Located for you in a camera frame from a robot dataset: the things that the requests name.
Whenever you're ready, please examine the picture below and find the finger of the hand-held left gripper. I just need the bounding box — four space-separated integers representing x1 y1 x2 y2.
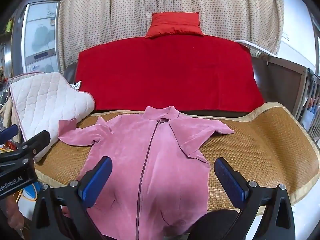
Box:
0 130 52 172
0 124 19 144

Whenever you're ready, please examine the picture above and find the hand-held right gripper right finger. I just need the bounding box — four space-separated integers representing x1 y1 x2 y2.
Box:
214 157 295 240

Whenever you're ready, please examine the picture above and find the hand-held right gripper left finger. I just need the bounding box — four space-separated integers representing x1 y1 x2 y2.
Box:
30 156 113 240

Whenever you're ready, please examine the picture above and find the pink zip jacket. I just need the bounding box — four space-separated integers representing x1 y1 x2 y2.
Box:
58 106 235 238

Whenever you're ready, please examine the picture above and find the person's left hand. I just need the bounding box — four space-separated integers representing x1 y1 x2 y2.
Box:
0 200 24 240

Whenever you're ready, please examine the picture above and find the blue plastic object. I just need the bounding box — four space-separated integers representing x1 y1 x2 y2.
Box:
25 181 42 200

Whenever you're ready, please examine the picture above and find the beige garment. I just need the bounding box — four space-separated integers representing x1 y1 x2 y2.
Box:
0 97 16 130

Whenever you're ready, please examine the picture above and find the woven rattan mat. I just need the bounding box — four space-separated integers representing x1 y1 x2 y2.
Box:
34 102 320 215

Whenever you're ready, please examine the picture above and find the white quilted pad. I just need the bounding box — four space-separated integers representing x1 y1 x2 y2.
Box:
9 72 95 163

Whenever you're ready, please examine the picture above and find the display cabinet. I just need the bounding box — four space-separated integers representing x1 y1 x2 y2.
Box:
0 10 15 98

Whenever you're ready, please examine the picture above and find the silver refrigerator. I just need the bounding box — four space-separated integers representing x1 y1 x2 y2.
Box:
11 0 62 74

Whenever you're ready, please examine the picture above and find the wooden crib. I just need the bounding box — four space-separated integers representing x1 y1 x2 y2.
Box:
266 55 320 140

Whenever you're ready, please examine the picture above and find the red blanket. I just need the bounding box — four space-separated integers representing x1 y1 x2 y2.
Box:
75 34 265 112

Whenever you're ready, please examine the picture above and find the white board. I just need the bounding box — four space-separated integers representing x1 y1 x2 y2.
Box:
234 39 278 57

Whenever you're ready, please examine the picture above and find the beige dotted curtain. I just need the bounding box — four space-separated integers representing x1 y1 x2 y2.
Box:
49 0 285 73

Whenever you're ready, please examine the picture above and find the red pillow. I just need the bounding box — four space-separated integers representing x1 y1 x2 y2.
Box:
145 12 203 39

